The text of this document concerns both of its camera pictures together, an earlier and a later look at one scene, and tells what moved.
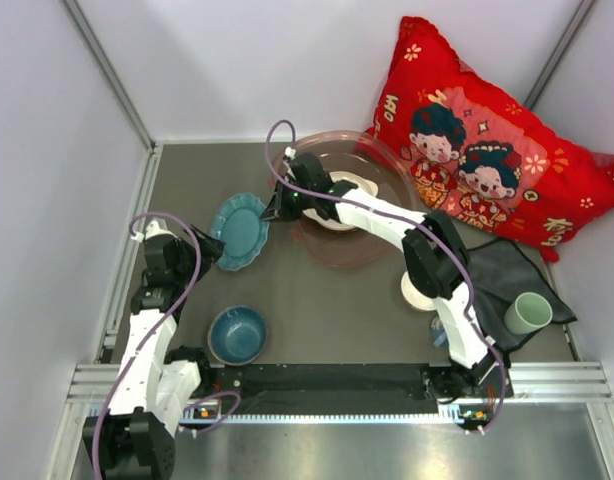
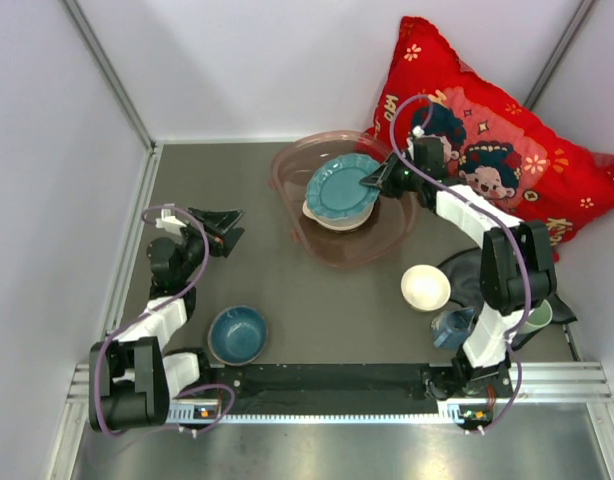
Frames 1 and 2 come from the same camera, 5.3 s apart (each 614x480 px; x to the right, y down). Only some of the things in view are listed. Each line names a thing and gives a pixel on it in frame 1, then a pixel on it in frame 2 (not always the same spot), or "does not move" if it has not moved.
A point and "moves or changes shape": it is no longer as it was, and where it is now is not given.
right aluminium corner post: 559,54 does not move
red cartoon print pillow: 478,153 does not move
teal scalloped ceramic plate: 239,224 moves or changes shape
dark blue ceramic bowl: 237,335 does not move
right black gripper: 278,206 → 378,177
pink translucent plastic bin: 354,151 does not move
